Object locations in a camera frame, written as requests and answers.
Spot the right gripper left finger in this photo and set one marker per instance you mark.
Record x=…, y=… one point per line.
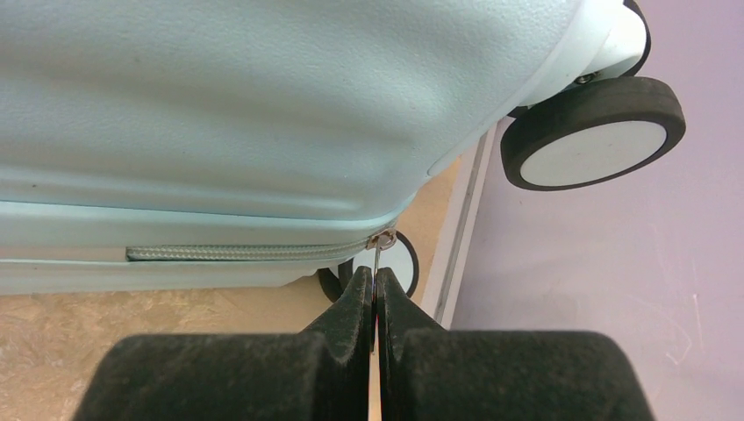
x=320, y=373

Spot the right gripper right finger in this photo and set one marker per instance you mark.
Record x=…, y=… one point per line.
x=431, y=373

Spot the light blue suitcase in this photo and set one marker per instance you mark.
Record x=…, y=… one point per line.
x=202, y=144

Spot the aluminium table edge rail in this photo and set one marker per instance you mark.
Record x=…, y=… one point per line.
x=445, y=274

